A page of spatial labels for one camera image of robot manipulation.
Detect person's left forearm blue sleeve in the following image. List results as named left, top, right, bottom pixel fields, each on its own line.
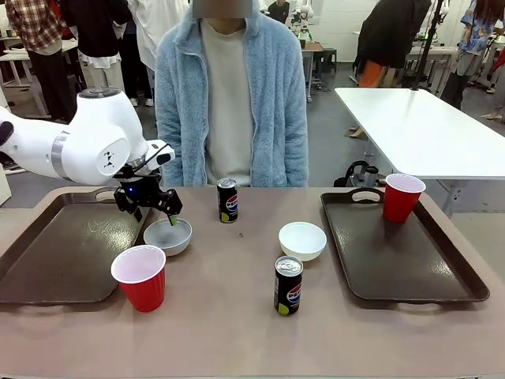
left=275, top=114, right=309, bottom=188

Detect black device on floor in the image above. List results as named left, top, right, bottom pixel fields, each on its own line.
left=334, top=159, right=390, bottom=189

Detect person's right forearm blue sleeve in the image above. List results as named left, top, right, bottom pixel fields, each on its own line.
left=155, top=114, right=186, bottom=187

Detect white round bowl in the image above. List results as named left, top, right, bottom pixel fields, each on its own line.
left=143, top=217, right=193, bottom=257
left=278, top=221, right=328, bottom=262

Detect bystander in white clothes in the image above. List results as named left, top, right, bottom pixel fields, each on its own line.
left=129, top=0, right=194, bottom=107

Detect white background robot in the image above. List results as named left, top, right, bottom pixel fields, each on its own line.
left=290, top=0, right=316, bottom=40

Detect black tripod pole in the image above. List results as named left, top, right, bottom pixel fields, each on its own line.
left=410, top=0, right=441, bottom=92

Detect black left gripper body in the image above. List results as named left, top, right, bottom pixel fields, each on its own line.
left=117, top=167, right=167, bottom=209

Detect bystander in blue patterned shirt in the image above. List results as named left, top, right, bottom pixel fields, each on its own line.
left=440, top=0, right=505, bottom=111

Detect brown plastic serving tray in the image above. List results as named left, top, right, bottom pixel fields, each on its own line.
left=319, top=187, right=492, bottom=313
left=0, top=186, right=155, bottom=308

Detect white folding table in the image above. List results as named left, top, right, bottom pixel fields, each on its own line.
left=334, top=87, right=505, bottom=216

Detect bystander in plaid shirt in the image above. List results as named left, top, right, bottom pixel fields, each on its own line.
left=6, top=0, right=70, bottom=122

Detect person in blue fleece jacket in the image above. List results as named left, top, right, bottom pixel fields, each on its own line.
left=154, top=0, right=309, bottom=189

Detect bystander in black far away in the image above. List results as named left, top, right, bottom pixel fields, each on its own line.
left=267, top=0, right=292, bottom=24

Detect black Pepsi can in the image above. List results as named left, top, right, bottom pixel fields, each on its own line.
left=216, top=178, right=240, bottom=224
left=273, top=255, right=304, bottom=317

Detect brown background table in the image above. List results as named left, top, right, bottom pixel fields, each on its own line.
left=301, top=41, right=327, bottom=103

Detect bystander dark top white trousers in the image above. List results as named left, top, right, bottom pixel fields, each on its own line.
left=58, top=0, right=133, bottom=106

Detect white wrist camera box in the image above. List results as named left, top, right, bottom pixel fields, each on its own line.
left=145, top=138, right=176, bottom=166

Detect bystander black jacket orange trousers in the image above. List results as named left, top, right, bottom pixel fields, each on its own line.
left=353, top=0, right=433, bottom=88

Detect red plastic cup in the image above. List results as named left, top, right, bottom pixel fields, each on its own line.
left=383, top=173, right=427, bottom=224
left=110, top=244, right=167, bottom=313

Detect black stool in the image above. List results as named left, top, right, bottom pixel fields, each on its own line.
left=315, top=47, right=338, bottom=74

